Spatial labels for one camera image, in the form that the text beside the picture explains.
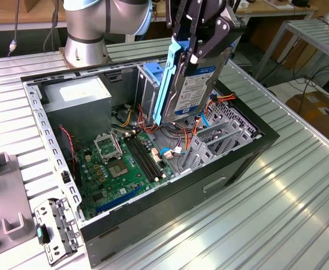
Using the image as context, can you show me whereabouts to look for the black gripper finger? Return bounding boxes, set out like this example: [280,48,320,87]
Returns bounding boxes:
[186,0,246,65]
[166,0,193,39]

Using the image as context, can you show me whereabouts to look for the hard disk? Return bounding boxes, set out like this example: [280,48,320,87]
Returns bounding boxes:
[152,38,233,126]

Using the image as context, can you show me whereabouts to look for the orange power wire black plug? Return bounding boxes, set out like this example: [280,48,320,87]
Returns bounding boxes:
[185,92,237,151]

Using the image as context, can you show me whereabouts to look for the grey metal disk bay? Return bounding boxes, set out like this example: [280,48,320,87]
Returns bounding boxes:
[177,119,257,174]

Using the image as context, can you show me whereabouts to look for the blue plastic drive latch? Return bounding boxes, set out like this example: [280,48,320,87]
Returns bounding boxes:
[143,62,167,85]

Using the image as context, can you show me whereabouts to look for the wooden desk white legs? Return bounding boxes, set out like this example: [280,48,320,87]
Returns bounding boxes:
[0,0,319,54]

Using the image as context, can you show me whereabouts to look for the large brown cardboard box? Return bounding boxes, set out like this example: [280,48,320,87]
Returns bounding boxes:
[251,28,323,71]

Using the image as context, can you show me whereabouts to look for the grey optical drive cage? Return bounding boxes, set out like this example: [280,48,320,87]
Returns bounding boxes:
[135,63,165,126]

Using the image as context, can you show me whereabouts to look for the cardboard box with label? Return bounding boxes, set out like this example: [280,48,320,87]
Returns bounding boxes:
[285,89,329,141]

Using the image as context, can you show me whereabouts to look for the grey power supply unit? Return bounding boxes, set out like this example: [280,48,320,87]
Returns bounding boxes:
[42,75,113,144]

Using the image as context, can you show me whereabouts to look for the white motherboard connector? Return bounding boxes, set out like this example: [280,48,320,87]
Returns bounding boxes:
[150,147,163,166]

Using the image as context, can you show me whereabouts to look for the black RAM slot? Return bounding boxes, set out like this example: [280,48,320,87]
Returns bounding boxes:
[124,134,157,182]
[130,132,167,178]

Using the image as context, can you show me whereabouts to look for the metal socket cover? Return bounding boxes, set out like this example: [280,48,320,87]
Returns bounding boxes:
[93,132,125,164]

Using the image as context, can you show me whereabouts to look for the black case fan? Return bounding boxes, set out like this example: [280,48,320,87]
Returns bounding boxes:
[53,125,82,188]

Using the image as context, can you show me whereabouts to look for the green motherboard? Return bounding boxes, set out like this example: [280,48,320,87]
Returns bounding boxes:
[74,128,179,222]

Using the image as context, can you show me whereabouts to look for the blue expansion slot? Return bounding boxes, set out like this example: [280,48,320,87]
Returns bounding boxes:
[95,185,143,214]

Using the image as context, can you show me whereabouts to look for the black open PC case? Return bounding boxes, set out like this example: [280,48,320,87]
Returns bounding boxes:
[20,50,281,269]

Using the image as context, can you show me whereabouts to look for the grey parts rack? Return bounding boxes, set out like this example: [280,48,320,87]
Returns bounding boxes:
[0,151,38,261]

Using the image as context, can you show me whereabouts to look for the black latch teal tab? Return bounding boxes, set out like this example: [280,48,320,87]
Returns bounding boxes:
[35,223,52,245]

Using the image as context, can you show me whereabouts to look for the long blue data wire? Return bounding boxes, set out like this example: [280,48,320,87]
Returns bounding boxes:
[200,110,212,129]

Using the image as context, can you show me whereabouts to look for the yellow black power wire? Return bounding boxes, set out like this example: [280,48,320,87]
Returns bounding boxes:
[118,109,136,127]

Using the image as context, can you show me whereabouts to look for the orange red wire bundle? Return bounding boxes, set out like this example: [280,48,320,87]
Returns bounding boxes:
[137,105,202,147]

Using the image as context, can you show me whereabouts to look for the short blue wire white plug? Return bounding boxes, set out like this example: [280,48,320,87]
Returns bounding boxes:
[158,147,186,161]

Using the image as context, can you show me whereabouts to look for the black cable metal connector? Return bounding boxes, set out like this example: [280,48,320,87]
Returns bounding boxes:
[7,0,21,57]

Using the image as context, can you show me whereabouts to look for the red black fan wire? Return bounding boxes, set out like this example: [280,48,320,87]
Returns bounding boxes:
[58,125,78,173]

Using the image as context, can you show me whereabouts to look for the grey metal slot bracket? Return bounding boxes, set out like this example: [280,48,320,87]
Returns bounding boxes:
[33,196,82,267]

